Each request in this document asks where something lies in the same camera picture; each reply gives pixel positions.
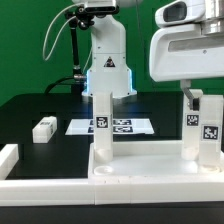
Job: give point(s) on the white left fence bar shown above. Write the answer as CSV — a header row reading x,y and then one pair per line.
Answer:
x,y
9,156

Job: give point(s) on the white fence bar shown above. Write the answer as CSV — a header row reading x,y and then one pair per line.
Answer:
x,y
9,156
129,190

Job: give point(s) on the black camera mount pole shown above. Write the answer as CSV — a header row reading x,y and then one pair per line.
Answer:
x,y
78,86

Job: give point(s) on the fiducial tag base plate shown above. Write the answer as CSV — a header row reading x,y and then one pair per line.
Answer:
x,y
120,127

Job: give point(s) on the white desk top tray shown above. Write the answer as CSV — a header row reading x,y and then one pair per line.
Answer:
x,y
148,158

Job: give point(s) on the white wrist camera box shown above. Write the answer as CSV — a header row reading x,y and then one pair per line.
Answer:
x,y
180,12

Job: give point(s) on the black camera on pole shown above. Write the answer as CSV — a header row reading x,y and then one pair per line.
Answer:
x,y
99,6

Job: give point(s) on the white front fence bar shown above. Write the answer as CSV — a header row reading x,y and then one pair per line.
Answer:
x,y
129,190

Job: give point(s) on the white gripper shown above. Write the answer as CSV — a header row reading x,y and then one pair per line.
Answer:
x,y
183,53

